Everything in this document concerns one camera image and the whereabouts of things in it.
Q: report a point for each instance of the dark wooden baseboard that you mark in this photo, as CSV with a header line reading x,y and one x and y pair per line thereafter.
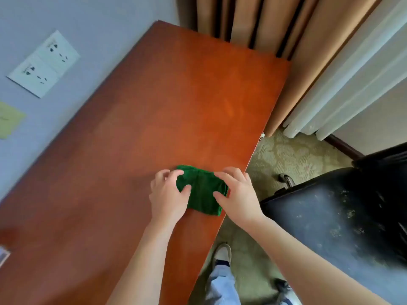
x,y
343,147

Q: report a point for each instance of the person's left hand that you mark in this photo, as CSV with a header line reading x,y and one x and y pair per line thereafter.
x,y
167,200

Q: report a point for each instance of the white sheer curtain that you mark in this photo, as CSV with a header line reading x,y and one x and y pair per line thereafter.
x,y
349,85

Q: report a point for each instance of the person's right hand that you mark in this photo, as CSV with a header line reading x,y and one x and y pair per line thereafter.
x,y
241,200

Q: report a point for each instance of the white and navy left shoe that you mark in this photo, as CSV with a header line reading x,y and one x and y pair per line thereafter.
x,y
222,252

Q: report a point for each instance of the light blue jeans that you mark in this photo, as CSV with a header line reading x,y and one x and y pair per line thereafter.
x,y
221,285

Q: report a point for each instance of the white and navy right shoe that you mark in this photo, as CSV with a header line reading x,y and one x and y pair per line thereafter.
x,y
292,301

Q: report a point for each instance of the orange wooden table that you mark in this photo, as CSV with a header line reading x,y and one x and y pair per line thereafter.
x,y
159,107

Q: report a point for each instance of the green cleaning cloth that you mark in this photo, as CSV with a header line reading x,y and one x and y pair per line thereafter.
x,y
203,190

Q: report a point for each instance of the white and navy shoe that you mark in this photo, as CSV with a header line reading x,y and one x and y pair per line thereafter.
x,y
292,301
222,252

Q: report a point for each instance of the white wall power socket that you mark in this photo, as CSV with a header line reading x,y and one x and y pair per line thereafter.
x,y
35,76
58,50

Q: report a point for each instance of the person's left forearm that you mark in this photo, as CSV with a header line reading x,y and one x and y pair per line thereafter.
x,y
143,266

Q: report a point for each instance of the tan curtain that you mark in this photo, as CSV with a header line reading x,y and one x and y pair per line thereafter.
x,y
276,22

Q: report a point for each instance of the yellow-green wall note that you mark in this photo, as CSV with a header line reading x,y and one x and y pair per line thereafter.
x,y
8,120

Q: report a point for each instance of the blue item at desk edge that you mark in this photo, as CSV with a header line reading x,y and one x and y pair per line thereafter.
x,y
3,255

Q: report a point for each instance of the person's right forearm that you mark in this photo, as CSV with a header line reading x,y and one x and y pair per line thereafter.
x,y
302,270

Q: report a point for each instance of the black leather chair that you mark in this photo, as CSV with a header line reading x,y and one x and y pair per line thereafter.
x,y
334,212

